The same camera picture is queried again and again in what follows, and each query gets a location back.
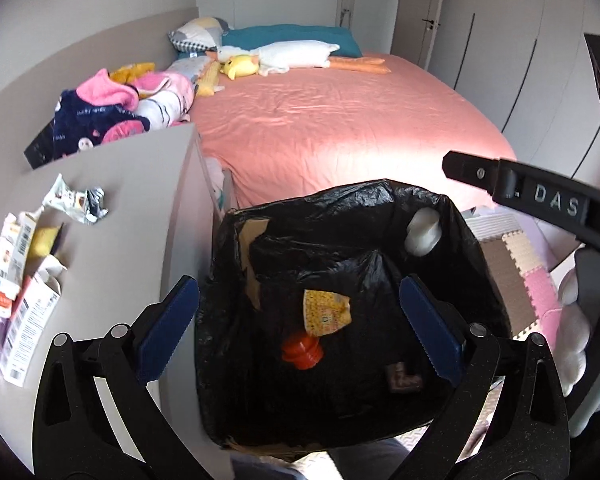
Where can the pink white printed cloth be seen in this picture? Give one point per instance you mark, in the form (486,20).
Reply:
(162,100)

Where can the foam puzzle floor mat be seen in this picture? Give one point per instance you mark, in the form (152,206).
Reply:
(517,270)

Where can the silver wrapper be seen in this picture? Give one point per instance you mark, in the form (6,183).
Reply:
(77,200)

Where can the white wardrobe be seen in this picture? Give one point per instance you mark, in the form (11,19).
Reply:
(530,35)

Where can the yellow corn plush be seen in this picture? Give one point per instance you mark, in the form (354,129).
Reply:
(209,80)

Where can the person's dark trousers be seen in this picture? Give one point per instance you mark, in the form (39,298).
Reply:
(370,460)

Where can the black trash bag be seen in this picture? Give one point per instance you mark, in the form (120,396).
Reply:
(340,240)

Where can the white goose plush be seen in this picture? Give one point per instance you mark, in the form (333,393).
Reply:
(290,55)

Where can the bed with pink sheet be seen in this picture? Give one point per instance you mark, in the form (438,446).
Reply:
(330,125)

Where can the cardboard box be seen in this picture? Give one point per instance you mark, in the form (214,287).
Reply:
(254,232)

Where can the black flat panel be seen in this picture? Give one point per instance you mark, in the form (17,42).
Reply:
(39,147)

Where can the yellow plush toy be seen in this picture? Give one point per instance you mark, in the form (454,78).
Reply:
(130,71)

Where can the large white barcode box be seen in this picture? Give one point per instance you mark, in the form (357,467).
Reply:
(27,330)

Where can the small white barcode carton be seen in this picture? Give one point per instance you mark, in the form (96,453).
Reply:
(17,245)

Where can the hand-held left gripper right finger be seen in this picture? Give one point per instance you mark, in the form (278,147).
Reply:
(430,330)

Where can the person's right hand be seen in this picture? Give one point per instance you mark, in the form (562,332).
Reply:
(577,330)

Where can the patchwork checked pillow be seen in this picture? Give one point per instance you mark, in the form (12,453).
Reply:
(197,32)

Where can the yellow duck plush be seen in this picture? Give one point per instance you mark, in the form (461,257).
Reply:
(237,66)

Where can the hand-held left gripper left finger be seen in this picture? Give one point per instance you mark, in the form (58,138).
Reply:
(167,330)

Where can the white tissue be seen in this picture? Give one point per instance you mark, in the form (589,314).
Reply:
(422,232)

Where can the navy pink fleece blanket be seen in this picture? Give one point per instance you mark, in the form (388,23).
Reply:
(87,115)

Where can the yellow dotted snack packet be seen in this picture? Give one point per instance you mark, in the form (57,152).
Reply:
(325,312)

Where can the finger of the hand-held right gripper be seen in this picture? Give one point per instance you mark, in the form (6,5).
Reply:
(510,182)

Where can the teal pillow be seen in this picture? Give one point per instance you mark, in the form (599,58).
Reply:
(290,35)

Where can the orange plastic cap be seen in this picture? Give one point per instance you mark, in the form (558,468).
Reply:
(302,352)

